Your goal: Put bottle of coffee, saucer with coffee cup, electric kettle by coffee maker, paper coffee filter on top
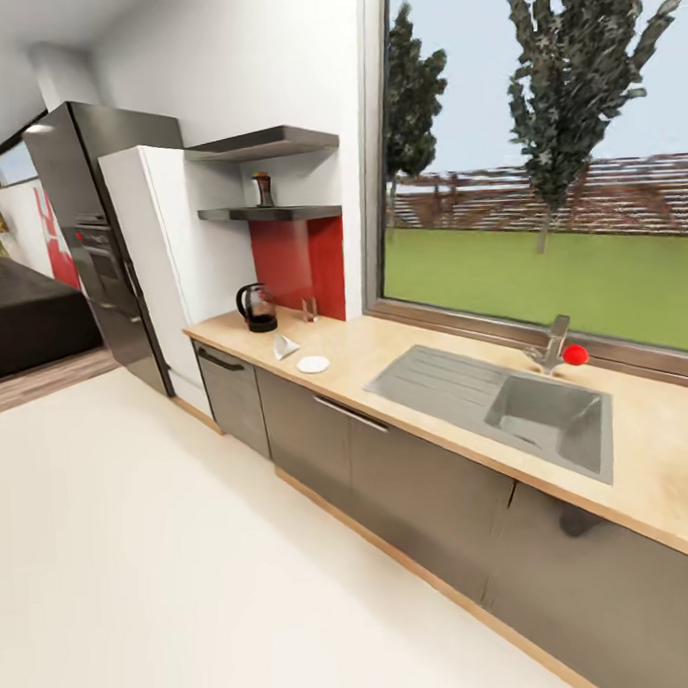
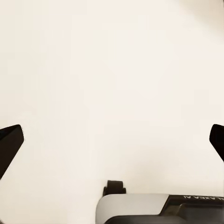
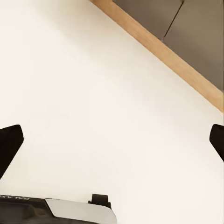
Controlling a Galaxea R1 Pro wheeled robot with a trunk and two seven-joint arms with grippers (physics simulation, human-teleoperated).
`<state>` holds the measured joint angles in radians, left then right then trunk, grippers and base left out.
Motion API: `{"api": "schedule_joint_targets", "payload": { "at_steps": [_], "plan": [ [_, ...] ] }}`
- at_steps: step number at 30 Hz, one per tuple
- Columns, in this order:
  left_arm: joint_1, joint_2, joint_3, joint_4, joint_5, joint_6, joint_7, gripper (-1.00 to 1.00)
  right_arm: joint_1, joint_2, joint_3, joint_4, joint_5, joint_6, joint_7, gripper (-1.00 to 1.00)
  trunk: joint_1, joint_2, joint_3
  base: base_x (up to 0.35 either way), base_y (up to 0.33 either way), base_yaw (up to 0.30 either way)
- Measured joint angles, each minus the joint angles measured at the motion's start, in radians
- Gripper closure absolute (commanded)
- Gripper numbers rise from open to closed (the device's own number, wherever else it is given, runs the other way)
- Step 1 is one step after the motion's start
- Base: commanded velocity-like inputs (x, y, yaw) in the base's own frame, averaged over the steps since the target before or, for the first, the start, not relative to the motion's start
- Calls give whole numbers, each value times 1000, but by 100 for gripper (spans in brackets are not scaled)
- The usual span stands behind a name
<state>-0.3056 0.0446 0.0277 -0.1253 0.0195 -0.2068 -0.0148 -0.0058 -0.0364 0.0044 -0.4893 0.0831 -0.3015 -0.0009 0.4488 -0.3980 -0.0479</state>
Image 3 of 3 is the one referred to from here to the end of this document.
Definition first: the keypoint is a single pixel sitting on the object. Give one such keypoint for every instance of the cabinet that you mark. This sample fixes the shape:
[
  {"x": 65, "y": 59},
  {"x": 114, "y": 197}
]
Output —
[{"x": 192, "y": 29}]

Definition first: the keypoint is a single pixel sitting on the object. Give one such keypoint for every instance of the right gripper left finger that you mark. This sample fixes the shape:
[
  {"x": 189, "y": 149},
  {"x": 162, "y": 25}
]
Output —
[{"x": 11, "y": 139}]

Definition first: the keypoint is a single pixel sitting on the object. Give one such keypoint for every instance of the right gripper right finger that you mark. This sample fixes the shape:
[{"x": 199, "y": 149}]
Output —
[{"x": 217, "y": 139}]

